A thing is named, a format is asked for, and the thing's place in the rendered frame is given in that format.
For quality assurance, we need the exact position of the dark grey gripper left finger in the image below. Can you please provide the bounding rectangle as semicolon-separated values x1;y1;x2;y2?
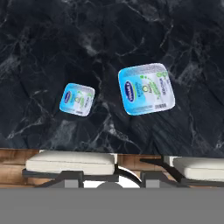
35;171;86;189

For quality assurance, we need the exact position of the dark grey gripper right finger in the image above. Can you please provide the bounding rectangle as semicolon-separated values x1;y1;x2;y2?
140;171;188;189

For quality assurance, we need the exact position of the small blue white yogurt container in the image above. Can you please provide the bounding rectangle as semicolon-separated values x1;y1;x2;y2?
59;82;96;117

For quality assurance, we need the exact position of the large blue white yogurt container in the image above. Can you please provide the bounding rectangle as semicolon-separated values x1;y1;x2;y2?
117;62;176;116

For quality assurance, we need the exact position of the white and black round object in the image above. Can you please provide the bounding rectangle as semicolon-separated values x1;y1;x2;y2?
83;164;143;189

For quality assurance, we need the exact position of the white cushioned dark frame stool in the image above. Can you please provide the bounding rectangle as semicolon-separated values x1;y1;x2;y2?
139;155;224;188
21;150;121;184

